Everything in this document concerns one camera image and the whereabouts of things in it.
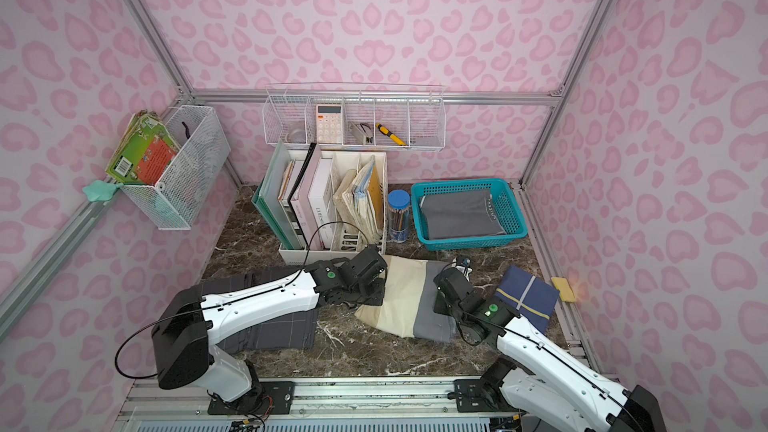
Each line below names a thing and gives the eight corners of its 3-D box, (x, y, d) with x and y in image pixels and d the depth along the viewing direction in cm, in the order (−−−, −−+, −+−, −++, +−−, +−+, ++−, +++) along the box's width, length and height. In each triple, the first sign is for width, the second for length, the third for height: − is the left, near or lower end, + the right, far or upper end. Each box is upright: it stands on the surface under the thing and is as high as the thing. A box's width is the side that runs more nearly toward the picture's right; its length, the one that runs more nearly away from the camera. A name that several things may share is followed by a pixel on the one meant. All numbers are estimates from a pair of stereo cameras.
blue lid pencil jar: (389, 243, 104) (388, 206, 89) (389, 227, 109) (388, 189, 93) (408, 243, 104) (410, 206, 89) (408, 227, 109) (409, 189, 93)
